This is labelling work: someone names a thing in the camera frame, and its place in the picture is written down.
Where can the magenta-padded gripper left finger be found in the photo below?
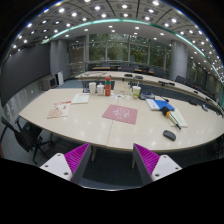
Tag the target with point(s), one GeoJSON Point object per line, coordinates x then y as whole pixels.
{"type": "Point", "coordinates": [77, 156]}

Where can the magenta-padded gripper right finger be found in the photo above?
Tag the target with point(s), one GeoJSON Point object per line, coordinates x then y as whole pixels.
{"type": "Point", "coordinates": [146, 158]}

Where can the black computer mouse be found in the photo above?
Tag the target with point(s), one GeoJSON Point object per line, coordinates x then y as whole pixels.
{"type": "Point", "coordinates": [169, 135]}

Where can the pink mouse pad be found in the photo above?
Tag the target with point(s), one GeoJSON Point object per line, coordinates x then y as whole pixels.
{"type": "Point", "coordinates": [120, 114]}

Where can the handheld microphone with orange collar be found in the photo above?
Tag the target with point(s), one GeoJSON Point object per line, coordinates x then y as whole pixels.
{"type": "Point", "coordinates": [170, 117]}

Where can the red and white leaflet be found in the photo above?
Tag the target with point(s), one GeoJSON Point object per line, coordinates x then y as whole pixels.
{"type": "Point", "coordinates": [60, 109]}

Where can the pale green booklet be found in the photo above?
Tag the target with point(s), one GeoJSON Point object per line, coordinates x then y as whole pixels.
{"type": "Point", "coordinates": [181, 119]}

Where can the blue and white book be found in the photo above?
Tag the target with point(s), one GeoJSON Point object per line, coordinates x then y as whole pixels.
{"type": "Point", "coordinates": [163, 104]}

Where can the black office chair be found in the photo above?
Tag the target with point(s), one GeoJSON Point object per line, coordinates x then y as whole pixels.
{"type": "Point", "coordinates": [23, 135]}

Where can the dark conference microphone unit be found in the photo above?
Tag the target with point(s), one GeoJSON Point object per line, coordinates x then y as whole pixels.
{"type": "Point", "coordinates": [146, 96]}

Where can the green-white cup with straw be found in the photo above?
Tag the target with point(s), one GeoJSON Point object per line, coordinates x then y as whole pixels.
{"type": "Point", "coordinates": [136, 92]}

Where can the colourful sticker sheet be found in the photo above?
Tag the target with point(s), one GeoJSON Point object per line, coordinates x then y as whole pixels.
{"type": "Point", "coordinates": [120, 97]}

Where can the white lidded mug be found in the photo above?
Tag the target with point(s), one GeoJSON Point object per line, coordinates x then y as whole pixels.
{"type": "Point", "coordinates": [100, 90]}

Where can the white cardboard box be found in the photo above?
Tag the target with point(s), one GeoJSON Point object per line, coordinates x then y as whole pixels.
{"type": "Point", "coordinates": [121, 88]}

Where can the red drink bottle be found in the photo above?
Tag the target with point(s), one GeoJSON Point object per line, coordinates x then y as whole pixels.
{"type": "Point", "coordinates": [108, 87]}

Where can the long curved far desk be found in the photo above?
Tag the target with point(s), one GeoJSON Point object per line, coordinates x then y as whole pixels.
{"type": "Point", "coordinates": [153, 81]}

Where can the white appliance cabinet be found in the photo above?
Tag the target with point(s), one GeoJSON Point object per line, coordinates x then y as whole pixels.
{"type": "Point", "coordinates": [49, 83]}

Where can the white board panel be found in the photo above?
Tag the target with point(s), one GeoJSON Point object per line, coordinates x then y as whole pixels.
{"type": "Point", "coordinates": [60, 78]}

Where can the dark chairs at far desk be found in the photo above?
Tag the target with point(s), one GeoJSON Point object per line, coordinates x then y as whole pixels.
{"type": "Point", "coordinates": [180, 79]}

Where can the ceiling lights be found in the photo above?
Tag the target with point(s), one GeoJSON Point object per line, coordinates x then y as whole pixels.
{"type": "Point", "coordinates": [124, 6]}

